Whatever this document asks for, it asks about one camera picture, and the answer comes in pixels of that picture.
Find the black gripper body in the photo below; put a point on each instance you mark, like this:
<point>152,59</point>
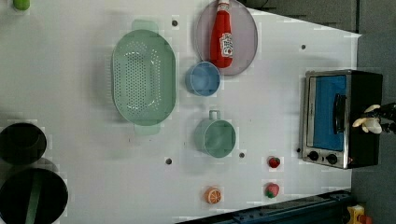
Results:
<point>392,118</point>

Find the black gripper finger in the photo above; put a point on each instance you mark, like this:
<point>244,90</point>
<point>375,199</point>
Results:
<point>387,127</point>
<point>385,112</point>

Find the peeled yellow toy banana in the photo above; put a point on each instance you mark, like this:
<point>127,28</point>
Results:
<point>368,122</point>

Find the black toaster oven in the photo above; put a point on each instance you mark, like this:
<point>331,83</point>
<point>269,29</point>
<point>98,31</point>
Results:
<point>333,100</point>

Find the small red toy strawberry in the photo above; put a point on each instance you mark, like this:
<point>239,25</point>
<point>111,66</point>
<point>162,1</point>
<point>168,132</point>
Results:
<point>274,162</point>

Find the large red toy strawberry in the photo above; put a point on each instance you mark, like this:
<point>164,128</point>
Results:
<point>271,190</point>

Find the grey round plate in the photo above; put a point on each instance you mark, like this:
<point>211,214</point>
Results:
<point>245,36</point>

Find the green mug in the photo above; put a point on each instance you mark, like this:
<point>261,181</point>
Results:
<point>215,136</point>

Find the red ketchup bottle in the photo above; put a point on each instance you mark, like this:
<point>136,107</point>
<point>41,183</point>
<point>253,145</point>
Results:
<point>221,41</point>

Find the blue bowl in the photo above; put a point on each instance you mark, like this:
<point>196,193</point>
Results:
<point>203,79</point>

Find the orange slice toy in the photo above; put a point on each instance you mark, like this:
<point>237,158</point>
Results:
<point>212,195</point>

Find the green oval colander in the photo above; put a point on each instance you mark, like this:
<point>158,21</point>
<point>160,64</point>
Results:
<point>144,75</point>

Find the green spatula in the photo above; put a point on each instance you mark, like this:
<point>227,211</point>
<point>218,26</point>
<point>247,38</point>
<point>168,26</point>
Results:
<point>33,200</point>

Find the small black cup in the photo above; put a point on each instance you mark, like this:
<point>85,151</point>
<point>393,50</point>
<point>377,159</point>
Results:
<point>22,143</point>

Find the large black cup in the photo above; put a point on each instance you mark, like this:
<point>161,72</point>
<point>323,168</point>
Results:
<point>15,194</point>

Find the lime green cylinder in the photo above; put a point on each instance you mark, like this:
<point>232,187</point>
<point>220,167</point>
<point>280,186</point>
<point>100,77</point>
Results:
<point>21,4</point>

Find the blue metal frame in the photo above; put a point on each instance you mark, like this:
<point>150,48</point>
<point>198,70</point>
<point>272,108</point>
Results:
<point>326,208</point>

